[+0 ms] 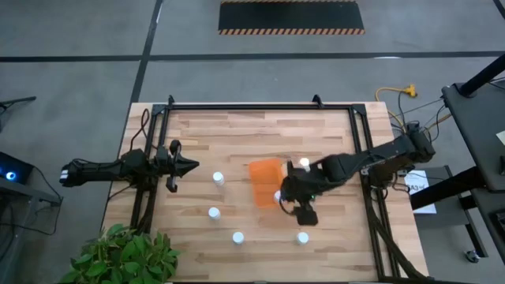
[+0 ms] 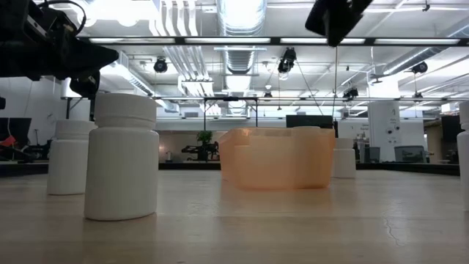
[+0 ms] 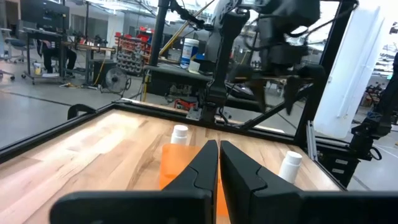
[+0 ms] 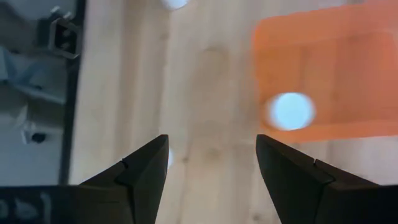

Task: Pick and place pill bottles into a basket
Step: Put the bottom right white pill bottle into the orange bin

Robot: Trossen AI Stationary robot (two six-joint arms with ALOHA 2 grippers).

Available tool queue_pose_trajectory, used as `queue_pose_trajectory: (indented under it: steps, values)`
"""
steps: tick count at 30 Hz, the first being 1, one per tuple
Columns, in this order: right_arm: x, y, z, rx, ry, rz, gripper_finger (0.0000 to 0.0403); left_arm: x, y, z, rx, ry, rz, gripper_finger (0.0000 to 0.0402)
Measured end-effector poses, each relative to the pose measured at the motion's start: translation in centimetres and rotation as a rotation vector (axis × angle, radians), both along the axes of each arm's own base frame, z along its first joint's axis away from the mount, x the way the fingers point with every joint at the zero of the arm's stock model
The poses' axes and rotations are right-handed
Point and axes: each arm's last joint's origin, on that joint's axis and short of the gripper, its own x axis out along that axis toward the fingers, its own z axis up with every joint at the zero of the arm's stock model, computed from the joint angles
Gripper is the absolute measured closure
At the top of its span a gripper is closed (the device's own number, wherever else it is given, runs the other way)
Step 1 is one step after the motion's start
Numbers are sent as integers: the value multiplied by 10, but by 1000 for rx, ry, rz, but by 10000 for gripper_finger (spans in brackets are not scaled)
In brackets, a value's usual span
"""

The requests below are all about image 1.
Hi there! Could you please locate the black computer with blue light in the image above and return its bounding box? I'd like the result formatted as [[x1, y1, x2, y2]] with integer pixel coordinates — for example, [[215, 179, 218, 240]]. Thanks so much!
[[0, 151, 35, 187]]

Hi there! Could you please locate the black power cable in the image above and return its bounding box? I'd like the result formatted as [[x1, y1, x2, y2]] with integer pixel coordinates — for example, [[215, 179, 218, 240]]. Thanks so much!
[[395, 91, 445, 132]]

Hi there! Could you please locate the black hazard-striped floor mat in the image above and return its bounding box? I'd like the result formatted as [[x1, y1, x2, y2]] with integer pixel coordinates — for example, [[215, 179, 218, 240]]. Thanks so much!
[[218, 0, 366, 36]]

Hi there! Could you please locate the black frame cable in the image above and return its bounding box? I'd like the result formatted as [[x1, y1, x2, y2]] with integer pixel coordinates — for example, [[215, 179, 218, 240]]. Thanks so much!
[[129, 107, 152, 153]]

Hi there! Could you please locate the black side table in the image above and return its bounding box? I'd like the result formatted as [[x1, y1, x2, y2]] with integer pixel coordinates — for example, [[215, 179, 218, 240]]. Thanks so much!
[[410, 53, 505, 265]]

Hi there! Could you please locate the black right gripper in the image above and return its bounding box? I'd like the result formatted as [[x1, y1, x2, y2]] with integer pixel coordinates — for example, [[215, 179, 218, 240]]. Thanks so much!
[[280, 163, 329, 212]]

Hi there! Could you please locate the black aluminium rig frame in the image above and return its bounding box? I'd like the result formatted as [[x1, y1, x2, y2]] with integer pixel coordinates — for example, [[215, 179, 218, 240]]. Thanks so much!
[[132, 94, 429, 284]]

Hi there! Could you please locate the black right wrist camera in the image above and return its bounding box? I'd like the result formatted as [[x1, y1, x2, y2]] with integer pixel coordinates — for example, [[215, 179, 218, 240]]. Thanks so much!
[[294, 204, 319, 227]]

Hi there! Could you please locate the white paper sheet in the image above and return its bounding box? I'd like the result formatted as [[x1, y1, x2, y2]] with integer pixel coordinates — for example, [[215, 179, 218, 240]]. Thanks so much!
[[403, 169, 438, 215]]

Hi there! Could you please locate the translucent orange plastic basket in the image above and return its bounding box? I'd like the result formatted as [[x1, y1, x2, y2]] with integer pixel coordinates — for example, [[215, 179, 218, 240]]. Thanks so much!
[[248, 157, 286, 209]]

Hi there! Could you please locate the yellow extension cord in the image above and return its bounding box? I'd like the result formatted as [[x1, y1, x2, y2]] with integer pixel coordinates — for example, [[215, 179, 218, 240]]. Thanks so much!
[[374, 84, 418, 131]]

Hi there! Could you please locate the large leafy green plant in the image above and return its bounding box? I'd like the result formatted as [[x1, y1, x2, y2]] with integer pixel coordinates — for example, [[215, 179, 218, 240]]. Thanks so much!
[[58, 223, 182, 284]]

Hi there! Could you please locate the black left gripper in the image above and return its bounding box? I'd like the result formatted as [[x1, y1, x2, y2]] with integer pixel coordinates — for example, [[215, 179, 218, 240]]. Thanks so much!
[[155, 155, 200, 179]]

